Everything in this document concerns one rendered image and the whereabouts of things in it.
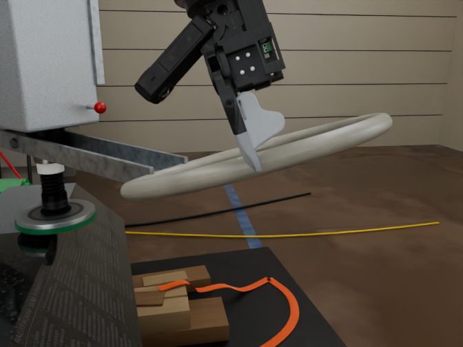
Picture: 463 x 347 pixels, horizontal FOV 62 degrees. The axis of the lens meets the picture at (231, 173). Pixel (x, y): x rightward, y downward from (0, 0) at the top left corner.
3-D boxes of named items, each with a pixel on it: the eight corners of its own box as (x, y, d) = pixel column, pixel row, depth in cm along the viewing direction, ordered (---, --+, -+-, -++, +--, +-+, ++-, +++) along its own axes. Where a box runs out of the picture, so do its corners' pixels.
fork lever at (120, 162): (-30, 144, 114) (-33, 127, 112) (33, 134, 129) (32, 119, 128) (137, 195, 78) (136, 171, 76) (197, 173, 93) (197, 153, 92)
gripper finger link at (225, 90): (246, 131, 42) (220, 51, 41) (232, 135, 42) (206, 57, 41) (249, 131, 46) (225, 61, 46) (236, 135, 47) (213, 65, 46)
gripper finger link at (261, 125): (298, 160, 43) (272, 79, 42) (247, 176, 43) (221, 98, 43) (296, 158, 46) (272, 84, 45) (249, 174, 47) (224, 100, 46)
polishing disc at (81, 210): (88, 198, 128) (87, 195, 128) (101, 219, 110) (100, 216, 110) (15, 209, 118) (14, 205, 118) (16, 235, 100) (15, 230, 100)
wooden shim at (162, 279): (144, 288, 216) (143, 286, 216) (142, 279, 225) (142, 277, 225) (188, 281, 224) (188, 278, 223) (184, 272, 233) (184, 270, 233)
